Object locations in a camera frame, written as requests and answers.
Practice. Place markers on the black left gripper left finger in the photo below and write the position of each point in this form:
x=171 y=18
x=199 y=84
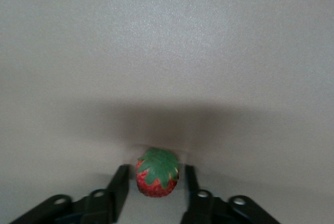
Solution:
x=99 y=208

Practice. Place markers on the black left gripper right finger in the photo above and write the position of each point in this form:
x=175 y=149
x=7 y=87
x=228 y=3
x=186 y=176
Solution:
x=208 y=211

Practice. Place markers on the red plastic strawberry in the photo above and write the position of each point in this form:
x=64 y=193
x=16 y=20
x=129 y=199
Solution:
x=154 y=187

